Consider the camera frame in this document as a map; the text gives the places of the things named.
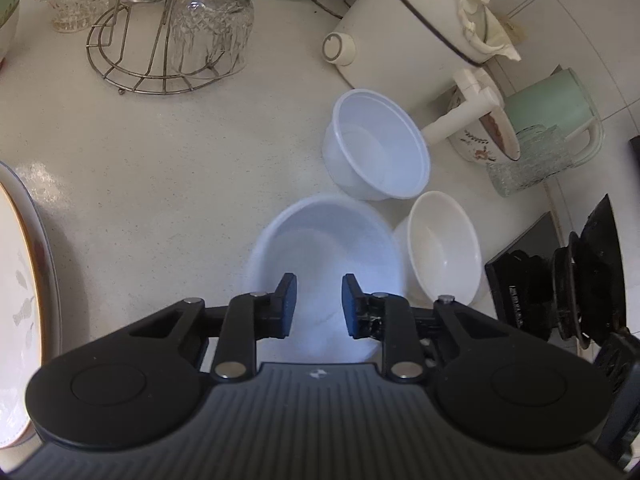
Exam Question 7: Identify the clear cut-glass cup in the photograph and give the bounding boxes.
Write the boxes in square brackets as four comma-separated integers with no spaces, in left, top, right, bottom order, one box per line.
[167,0,256,78]

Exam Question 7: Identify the white electric cooker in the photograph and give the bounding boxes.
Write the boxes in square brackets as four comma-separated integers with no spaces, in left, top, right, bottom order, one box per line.
[322,0,523,143]

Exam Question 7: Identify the pale green kettle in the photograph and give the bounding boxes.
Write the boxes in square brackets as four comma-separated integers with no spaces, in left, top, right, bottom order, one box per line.
[502,66,606,168]

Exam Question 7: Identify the white plastic bowl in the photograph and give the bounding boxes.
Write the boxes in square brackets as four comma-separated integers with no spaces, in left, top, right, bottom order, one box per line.
[247,196,403,363]
[321,89,432,202]

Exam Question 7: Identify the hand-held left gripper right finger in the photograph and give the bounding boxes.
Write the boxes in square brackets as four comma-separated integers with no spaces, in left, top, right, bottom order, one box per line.
[341,272,508,383]

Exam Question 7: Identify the white ceramic bowl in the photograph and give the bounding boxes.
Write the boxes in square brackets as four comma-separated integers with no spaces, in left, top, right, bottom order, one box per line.
[392,191,483,306]

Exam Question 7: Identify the floral ceramic mug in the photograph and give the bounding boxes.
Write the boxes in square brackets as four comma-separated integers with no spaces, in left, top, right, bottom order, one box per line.
[447,85,523,163]

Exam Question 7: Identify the wire cup rack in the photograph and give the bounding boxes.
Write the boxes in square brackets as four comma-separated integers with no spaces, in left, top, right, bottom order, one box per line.
[86,0,248,96]

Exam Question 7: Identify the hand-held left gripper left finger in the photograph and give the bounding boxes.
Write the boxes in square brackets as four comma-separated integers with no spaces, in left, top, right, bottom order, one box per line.
[129,272,298,382]

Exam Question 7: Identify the white rose-pattern plate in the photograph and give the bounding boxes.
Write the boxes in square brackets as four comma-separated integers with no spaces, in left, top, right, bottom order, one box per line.
[0,160,63,361]

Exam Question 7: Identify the clear ribbed glass mug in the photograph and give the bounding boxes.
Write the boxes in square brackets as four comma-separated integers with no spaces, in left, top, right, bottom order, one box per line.
[486,124,576,198]

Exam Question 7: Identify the white bowl with red foot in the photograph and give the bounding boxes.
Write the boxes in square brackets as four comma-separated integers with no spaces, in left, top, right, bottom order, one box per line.
[0,0,21,61]

